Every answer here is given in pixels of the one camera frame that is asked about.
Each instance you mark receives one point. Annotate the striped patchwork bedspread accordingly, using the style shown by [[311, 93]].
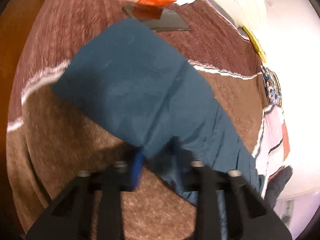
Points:
[[49, 141]]

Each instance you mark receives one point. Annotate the colourful patterned pillow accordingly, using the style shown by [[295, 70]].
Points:
[[272, 87]]

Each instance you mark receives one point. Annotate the teal quilted puffer jacket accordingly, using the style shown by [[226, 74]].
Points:
[[140, 89]]

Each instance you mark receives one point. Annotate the dark flat tablet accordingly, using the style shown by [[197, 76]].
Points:
[[157, 19]]

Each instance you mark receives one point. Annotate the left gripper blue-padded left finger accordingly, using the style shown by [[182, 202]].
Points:
[[70, 214]]

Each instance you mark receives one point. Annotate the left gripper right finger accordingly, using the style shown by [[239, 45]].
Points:
[[248, 216]]

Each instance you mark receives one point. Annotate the black puffer jacket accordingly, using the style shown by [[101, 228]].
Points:
[[277, 184]]

